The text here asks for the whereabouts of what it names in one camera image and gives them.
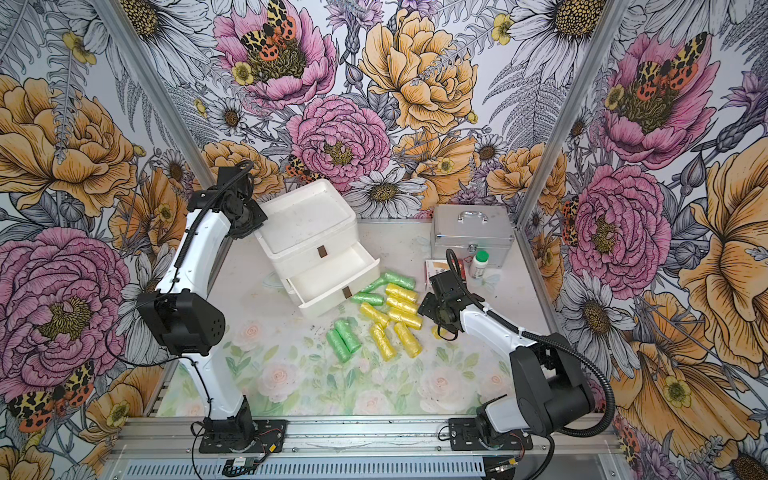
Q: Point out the white drawer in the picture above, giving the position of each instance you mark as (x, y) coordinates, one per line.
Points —
(333, 281)

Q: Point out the left aluminium corner post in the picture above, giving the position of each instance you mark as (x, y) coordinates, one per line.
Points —
(137, 56)

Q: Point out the silver metal case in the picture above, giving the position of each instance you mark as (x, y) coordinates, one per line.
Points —
(467, 229)

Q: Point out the white bottle green cap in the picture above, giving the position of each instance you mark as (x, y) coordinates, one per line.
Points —
(478, 264)

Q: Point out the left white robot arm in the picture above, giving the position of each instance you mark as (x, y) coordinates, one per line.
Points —
(178, 313)

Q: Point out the red white cardboard box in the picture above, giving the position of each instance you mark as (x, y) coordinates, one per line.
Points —
(434, 267)

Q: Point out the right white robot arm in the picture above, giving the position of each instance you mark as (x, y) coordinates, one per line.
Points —
(551, 390)

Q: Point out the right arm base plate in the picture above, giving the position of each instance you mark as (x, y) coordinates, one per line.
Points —
(474, 434)

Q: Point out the aluminium corner post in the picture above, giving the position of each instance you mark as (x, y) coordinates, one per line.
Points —
(137, 56)
(599, 48)

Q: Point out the white drawer cabinet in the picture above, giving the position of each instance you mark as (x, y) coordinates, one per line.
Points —
(305, 227)

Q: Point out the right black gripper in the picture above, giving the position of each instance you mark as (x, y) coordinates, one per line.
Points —
(427, 308)

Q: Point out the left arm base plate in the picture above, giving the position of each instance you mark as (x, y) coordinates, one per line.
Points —
(234, 437)

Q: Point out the aluminium front rail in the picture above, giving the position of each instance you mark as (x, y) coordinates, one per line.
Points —
(333, 437)

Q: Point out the right aluminium corner post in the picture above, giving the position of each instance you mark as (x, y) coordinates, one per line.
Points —
(599, 48)

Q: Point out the green trash bag roll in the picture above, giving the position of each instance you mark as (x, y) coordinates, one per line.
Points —
(400, 280)
(347, 335)
(338, 346)
(372, 299)
(375, 285)

